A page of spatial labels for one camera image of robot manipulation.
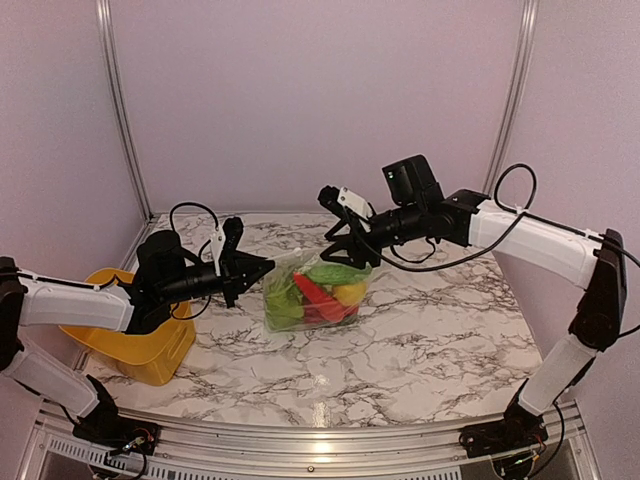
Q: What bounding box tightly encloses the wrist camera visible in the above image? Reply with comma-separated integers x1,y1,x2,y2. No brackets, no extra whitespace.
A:
209,216,244,277
317,185,375,224

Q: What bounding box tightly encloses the fake yellow lemon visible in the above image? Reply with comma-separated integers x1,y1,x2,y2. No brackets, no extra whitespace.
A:
332,282,368,307

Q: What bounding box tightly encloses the right aluminium frame post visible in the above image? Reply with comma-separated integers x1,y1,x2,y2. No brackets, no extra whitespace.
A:
483,0,540,193

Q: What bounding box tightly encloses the fake green cucumber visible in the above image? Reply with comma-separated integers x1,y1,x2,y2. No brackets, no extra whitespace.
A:
306,263,372,286

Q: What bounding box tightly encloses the fake red pepper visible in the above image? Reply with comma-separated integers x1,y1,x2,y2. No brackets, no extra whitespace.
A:
293,273,358,323

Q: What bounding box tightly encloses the fake green lettuce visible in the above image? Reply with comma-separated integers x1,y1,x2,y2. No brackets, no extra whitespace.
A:
264,276,305,331

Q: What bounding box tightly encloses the clear polka dot zip bag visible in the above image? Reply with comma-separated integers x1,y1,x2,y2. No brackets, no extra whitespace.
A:
262,248,372,332

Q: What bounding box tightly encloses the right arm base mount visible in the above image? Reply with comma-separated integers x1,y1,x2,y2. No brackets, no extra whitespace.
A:
459,419,548,458

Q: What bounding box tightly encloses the aluminium frame post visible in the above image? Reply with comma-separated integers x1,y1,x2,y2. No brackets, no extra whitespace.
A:
96,0,153,222
483,0,540,193

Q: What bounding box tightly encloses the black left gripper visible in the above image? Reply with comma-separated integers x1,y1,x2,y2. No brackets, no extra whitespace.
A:
159,251,275,308

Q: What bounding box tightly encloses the yellow plastic basket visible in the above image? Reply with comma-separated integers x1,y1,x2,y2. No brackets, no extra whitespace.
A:
57,267,197,387

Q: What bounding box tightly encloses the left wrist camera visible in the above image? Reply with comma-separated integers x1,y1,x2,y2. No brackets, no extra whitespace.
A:
209,216,244,277

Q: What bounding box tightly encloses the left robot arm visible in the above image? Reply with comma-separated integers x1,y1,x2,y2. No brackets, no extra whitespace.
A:
1,230,275,445

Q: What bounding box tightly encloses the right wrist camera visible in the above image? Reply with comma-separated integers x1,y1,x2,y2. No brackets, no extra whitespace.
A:
317,185,375,224

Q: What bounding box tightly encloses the left aluminium frame post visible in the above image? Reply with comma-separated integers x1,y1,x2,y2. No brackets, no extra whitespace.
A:
96,0,153,222

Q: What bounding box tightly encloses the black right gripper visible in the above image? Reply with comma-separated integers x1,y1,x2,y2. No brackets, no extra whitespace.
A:
319,201,425,270

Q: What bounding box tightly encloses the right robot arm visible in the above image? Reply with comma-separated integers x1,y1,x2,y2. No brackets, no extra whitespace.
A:
318,155,631,448

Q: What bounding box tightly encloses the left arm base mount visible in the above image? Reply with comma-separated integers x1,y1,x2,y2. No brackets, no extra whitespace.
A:
73,414,160,455

